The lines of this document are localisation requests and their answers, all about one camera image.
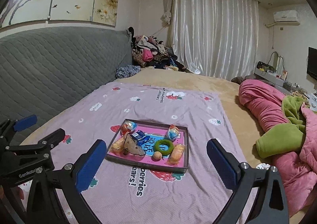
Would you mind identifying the blue cookie packet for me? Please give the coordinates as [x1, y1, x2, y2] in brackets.
[131, 130, 150, 146]

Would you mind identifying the small tan wooden ball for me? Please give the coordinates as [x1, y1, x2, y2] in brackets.
[152, 151, 163, 161]

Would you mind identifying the green fuzzy hair ring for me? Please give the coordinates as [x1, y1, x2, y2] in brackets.
[153, 139, 176, 153]

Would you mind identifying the pink quilt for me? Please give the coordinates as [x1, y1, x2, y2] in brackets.
[239, 79, 316, 216]

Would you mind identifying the orange wrapped biscuit pack left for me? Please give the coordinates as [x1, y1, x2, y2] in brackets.
[110, 137, 125, 154]

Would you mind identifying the orange wrapped biscuit pack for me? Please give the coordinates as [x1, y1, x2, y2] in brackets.
[110, 137, 125, 154]
[168, 144, 185, 164]

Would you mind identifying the grey quilted headboard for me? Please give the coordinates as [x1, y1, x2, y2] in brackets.
[1, 26, 132, 145]

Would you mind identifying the green fleece blanket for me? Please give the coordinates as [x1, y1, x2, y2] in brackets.
[256, 95, 306, 159]

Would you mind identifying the red blue wrapped candy ball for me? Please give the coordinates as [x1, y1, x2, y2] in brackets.
[120, 120, 137, 135]

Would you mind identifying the pink strawberry print blanket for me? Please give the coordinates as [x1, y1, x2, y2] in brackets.
[19, 82, 259, 224]

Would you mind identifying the shallow dark cardboard tray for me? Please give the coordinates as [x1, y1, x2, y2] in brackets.
[106, 119, 189, 173]

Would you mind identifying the blue patterned folded cloth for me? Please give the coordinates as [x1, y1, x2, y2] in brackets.
[115, 65, 141, 78]

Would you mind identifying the orange wrapped biscuit pack right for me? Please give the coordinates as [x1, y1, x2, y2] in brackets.
[168, 144, 185, 164]

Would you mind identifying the blue white wrapped candy ball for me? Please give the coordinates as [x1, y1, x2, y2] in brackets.
[167, 125, 180, 142]

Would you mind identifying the white cluttered side cabinet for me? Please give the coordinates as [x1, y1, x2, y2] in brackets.
[255, 51, 316, 112]

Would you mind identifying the pile of clothes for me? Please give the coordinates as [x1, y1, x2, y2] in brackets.
[131, 35, 191, 73]

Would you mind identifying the white silky curtain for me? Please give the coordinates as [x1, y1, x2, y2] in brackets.
[168, 0, 259, 80]

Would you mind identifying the black wall television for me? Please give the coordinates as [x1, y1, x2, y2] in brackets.
[307, 47, 317, 80]

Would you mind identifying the white wall air conditioner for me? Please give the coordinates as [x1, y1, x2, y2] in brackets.
[273, 10, 300, 25]

